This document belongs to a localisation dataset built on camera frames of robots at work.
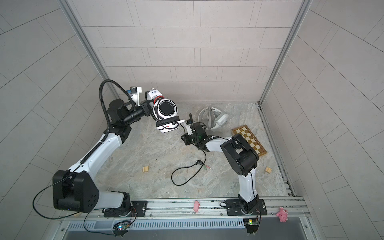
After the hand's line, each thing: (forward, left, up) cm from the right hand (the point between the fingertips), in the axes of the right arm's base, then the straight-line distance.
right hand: (182, 137), depth 94 cm
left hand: (+1, +6, +32) cm, 32 cm away
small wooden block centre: (-18, +20, -2) cm, 27 cm away
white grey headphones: (+6, -24, +6) cm, 26 cm away
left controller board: (-44, +25, 0) cm, 51 cm away
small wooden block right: (-23, -48, -4) cm, 53 cm away
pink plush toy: (-44, -47, -3) cm, 64 cm away
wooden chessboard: (+2, -41, -1) cm, 41 cm away
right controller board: (-47, -33, -6) cm, 57 cm away
